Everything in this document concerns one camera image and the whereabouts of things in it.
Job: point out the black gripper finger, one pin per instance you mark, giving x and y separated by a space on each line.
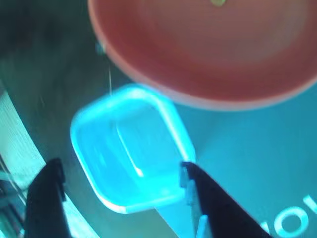
44 210
220 213

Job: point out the clear square plastic container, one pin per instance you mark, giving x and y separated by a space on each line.
119 148

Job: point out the large red bowl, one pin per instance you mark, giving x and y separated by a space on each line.
210 54

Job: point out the gray mat with WOWROBO print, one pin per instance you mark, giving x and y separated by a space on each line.
235 148

